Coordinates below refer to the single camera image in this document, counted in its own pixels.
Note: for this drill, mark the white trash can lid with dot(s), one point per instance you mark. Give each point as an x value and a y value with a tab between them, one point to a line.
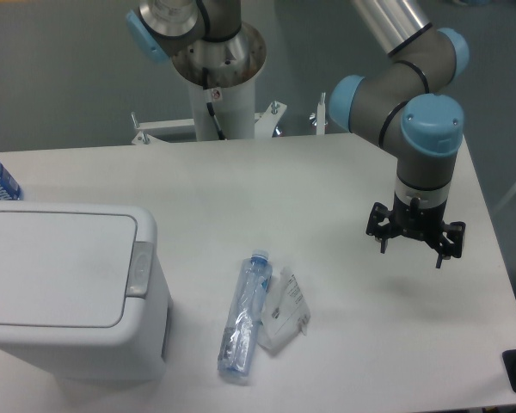
64	269

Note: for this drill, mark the white trash can body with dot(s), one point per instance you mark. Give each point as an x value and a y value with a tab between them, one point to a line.
133	348

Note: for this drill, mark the clear plastic pouch bag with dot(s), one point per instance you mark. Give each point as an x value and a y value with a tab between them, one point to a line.
285	313

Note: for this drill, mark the grey trash can push button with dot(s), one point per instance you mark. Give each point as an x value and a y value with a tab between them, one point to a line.
139	272

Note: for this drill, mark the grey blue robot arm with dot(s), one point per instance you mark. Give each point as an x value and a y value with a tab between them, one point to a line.
402	111

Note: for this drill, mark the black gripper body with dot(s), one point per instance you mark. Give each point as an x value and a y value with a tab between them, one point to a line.
417	215

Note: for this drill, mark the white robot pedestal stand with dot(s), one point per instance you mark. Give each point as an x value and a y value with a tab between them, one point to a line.
220	79

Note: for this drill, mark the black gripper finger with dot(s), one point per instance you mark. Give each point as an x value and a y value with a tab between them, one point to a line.
450	241
382	225

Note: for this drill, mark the crushed clear plastic bottle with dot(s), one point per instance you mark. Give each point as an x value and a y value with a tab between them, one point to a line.
240	334

